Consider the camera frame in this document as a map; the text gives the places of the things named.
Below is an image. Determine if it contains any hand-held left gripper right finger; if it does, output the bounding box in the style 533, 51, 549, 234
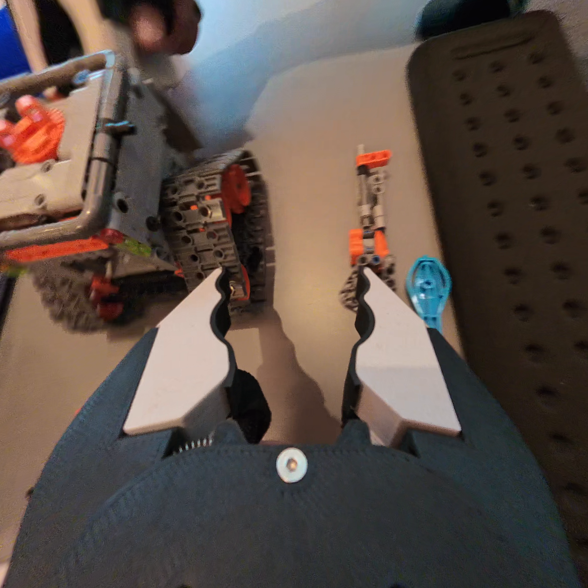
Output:
341, 266, 462, 450

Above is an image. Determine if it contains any grey orange tracked toy robot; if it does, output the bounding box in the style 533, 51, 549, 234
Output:
0, 51, 273, 334

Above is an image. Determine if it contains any blue plastic brick separator tool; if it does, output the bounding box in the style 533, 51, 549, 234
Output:
406, 256, 454, 334

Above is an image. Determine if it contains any grey orange toy arm assembly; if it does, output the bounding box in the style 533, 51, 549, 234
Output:
339, 144, 398, 314

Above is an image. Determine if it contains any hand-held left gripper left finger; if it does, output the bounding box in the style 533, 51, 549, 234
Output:
122, 266, 239, 436

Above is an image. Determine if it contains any black rounded pad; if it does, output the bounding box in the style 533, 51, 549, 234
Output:
416, 0, 529, 41

